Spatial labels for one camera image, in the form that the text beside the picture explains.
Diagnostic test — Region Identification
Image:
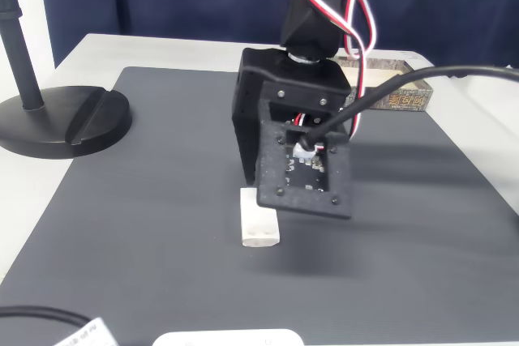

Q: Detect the white rectangular block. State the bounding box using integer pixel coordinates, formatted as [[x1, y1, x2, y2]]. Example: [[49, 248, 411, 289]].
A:
[[239, 187, 281, 250]]

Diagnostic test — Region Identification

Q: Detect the patterned open cardboard box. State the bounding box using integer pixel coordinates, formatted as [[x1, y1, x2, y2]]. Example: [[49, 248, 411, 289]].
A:
[[332, 56, 435, 114]]

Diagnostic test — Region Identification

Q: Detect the grey table mat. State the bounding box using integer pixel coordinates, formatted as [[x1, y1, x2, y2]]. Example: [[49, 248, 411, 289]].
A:
[[0, 65, 519, 344]]

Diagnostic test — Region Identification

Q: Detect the white flat device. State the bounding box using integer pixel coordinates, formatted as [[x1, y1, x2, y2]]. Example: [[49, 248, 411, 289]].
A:
[[151, 327, 306, 346]]

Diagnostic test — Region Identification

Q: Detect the white printed label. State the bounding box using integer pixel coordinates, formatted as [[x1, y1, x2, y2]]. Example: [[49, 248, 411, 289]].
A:
[[54, 316, 119, 346]]

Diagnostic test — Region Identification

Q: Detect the red white black servo cable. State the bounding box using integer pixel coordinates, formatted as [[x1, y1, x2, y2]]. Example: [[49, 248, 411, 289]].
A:
[[297, 0, 381, 141]]

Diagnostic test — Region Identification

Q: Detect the black camera cable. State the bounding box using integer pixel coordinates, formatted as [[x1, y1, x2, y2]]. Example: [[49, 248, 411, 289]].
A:
[[298, 65, 519, 157]]

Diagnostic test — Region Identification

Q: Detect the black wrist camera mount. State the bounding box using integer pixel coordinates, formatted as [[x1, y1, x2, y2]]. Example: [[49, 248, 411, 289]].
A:
[[254, 80, 354, 220]]

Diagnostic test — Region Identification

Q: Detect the thin black cable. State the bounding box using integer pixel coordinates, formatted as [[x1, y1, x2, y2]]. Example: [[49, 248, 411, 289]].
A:
[[0, 305, 92, 327]]

